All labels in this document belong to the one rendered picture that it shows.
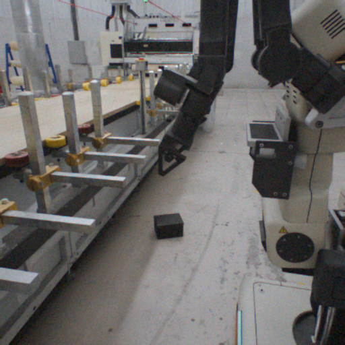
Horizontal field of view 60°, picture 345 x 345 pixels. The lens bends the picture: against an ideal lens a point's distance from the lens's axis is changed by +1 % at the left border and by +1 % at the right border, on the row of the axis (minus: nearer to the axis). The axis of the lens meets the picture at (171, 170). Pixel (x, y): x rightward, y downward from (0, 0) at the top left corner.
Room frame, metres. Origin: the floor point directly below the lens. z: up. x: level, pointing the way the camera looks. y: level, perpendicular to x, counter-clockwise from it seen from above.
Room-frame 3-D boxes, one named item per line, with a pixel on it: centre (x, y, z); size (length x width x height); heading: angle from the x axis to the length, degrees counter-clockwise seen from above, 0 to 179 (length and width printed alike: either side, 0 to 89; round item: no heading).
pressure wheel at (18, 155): (1.06, 0.57, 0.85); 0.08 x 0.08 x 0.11
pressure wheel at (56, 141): (1.30, 0.52, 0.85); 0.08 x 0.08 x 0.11
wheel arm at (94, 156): (1.26, 0.32, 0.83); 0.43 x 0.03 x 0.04; 78
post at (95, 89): (1.48, 0.36, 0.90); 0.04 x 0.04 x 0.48; 78
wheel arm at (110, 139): (1.50, 0.27, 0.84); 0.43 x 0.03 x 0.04; 78
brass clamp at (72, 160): (1.26, 0.41, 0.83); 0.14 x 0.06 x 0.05; 168
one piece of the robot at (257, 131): (0.86, -0.30, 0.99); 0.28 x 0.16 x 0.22; 168
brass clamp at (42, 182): (1.01, 0.47, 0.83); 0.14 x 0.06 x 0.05; 168
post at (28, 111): (0.99, 0.47, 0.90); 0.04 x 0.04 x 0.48; 78
